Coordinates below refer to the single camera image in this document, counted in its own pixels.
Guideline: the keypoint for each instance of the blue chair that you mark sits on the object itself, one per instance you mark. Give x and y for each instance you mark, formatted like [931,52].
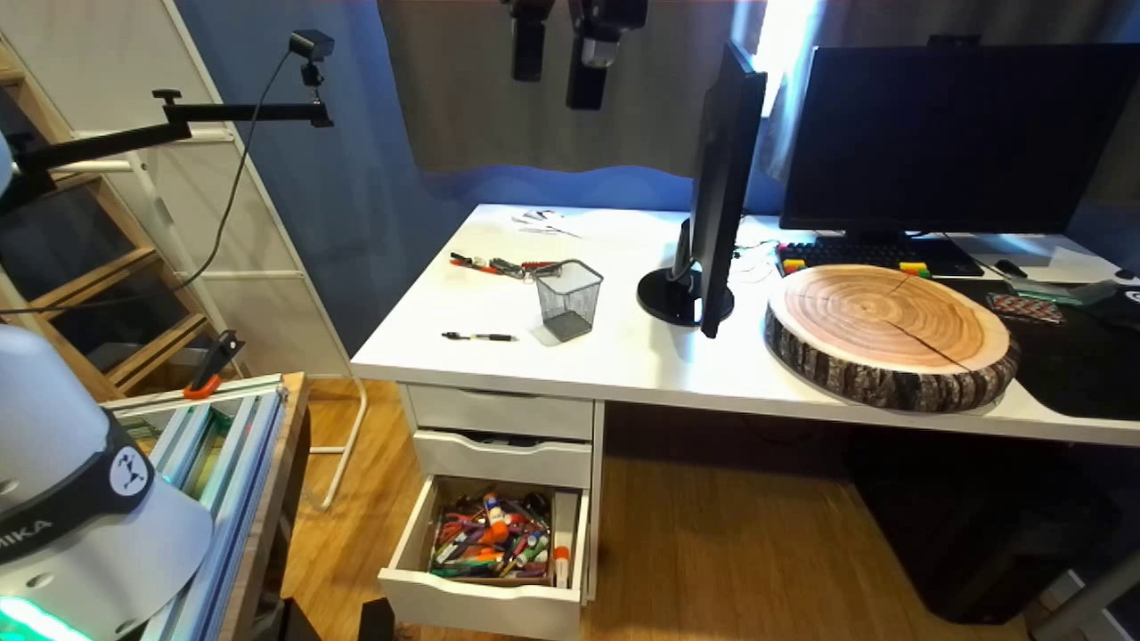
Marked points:
[558,188]

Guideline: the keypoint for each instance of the white card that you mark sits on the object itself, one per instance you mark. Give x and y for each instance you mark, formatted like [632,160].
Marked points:
[537,217]

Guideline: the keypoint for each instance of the black camera on boom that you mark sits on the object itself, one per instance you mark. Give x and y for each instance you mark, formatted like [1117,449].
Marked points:
[312,45]

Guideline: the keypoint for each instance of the wide black monitor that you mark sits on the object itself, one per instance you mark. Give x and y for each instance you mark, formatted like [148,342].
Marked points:
[950,137]

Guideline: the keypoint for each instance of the wooden shelf frame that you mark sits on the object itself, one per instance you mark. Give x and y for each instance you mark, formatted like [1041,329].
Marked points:
[90,280]

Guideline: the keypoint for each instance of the grey desk leg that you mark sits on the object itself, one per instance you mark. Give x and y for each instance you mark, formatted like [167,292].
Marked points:
[1090,600]

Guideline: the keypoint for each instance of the orange black spring clamp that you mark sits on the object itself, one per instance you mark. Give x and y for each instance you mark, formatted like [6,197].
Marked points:
[204,387]

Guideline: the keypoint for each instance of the red pocket knife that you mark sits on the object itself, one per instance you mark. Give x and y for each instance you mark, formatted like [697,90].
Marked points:
[538,265]

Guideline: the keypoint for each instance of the black mesh pen cup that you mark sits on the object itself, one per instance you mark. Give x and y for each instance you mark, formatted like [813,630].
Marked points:
[567,300]

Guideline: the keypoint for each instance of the black bin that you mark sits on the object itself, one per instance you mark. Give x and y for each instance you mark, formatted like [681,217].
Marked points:
[984,521]

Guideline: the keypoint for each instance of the colourful marker pile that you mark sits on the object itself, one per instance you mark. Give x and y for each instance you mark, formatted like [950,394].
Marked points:
[487,540]

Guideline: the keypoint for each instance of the white tube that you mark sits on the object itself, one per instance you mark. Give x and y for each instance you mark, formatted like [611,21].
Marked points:
[565,535]

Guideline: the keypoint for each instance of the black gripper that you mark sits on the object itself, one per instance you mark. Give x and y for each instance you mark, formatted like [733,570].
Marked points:
[624,11]

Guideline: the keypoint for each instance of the white shallow plain drawer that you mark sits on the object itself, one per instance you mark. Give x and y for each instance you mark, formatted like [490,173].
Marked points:
[500,416]

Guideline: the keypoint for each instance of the white drawer holding markers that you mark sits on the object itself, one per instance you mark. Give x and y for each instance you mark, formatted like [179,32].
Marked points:
[475,600]

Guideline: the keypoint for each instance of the white drawer cabinet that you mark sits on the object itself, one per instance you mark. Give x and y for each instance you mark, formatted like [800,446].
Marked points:
[596,474]

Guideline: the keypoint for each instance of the white metal rack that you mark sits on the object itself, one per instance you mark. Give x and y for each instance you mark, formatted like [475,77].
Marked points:
[344,449]

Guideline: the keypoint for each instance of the black keyboard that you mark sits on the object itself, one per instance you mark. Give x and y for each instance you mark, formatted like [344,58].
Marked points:
[856,254]

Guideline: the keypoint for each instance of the white papers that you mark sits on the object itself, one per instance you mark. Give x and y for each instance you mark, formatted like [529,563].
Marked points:
[1046,251]

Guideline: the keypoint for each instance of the wood slice cushion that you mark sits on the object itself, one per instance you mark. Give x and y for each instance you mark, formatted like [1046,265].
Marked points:
[886,321]

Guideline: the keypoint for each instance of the bluish glass panels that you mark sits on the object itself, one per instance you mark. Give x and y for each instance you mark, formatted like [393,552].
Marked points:
[202,449]

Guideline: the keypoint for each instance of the black computer mouse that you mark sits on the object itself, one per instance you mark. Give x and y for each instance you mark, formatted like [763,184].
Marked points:
[1009,268]

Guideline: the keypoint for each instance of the black pen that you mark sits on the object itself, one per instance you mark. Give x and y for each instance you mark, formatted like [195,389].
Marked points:
[483,337]

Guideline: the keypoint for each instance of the orange tool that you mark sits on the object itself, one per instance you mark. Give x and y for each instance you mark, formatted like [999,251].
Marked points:
[465,260]

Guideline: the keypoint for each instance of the black monitor with round stand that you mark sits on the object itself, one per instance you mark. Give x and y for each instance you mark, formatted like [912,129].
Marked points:
[727,179]

